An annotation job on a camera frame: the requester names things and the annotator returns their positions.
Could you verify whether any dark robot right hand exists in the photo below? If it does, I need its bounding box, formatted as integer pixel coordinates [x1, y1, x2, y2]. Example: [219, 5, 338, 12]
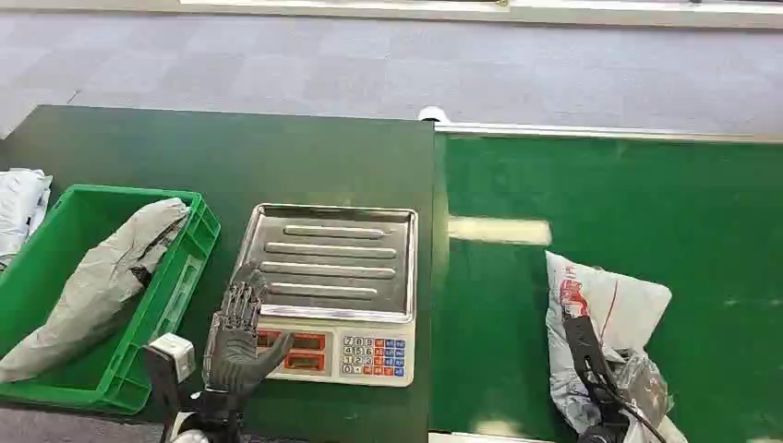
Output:
[560, 313, 620, 412]

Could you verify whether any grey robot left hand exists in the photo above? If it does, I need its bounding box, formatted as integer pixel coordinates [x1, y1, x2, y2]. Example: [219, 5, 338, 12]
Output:
[202, 260, 296, 396]

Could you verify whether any white parcel with red print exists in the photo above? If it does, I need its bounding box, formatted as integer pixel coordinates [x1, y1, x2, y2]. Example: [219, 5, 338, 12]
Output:
[543, 249, 690, 443]

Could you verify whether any white electronic scale steel tray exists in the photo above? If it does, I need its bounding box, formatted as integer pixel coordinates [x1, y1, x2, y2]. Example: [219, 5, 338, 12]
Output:
[230, 202, 419, 389]

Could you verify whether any green conveyor belt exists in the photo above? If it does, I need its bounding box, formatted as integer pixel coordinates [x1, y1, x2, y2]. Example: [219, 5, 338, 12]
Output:
[429, 131, 783, 443]

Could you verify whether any grey plastic parcel bag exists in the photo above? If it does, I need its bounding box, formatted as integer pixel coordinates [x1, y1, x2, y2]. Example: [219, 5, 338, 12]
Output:
[0, 197, 190, 385]

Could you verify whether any green plastic crate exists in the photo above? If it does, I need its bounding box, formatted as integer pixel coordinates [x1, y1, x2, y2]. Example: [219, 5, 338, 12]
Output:
[0, 184, 222, 416]

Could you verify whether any white plastic parcel bag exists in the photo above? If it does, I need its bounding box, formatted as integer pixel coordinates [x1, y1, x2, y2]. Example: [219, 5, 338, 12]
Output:
[0, 168, 54, 269]

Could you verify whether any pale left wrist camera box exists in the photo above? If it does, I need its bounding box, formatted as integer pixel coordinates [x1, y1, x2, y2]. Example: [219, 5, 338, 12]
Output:
[148, 332, 197, 385]

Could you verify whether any silver conveyor side rail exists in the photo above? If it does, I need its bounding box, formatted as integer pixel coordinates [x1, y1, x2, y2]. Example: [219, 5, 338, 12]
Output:
[434, 121, 783, 146]

